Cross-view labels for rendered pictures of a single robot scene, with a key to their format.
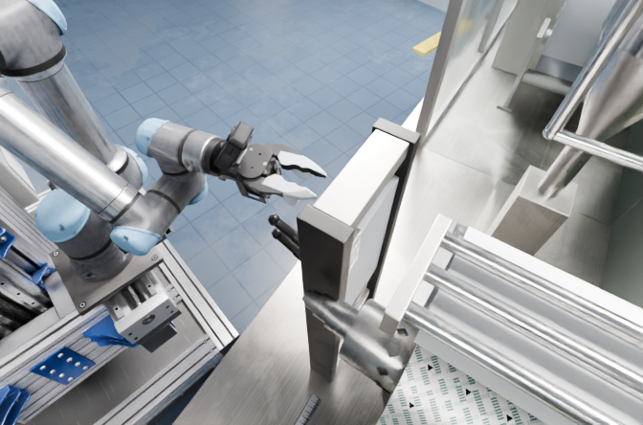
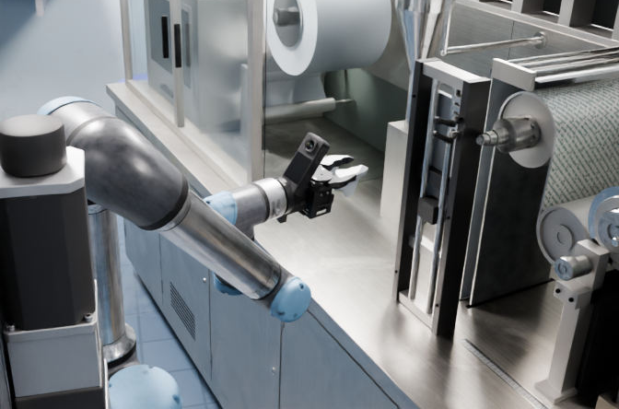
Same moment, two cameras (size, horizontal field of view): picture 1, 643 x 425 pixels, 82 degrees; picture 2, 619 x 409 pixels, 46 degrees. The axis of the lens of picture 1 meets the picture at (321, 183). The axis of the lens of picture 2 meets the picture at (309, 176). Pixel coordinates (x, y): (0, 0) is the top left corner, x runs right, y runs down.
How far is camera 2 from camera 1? 127 cm
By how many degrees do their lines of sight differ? 55
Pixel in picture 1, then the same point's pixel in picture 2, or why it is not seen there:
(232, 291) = not seen: outside the picture
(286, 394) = (451, 355)
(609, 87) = (425, 34)
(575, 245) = not seen: hidden behind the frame
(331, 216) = (473, 79)
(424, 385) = (550, 99)
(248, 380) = (426, 373)
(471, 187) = not seen: hidden behind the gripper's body
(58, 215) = (158, 392)
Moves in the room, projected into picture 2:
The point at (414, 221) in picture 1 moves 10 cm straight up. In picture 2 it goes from (337, 238) to (340, 203)
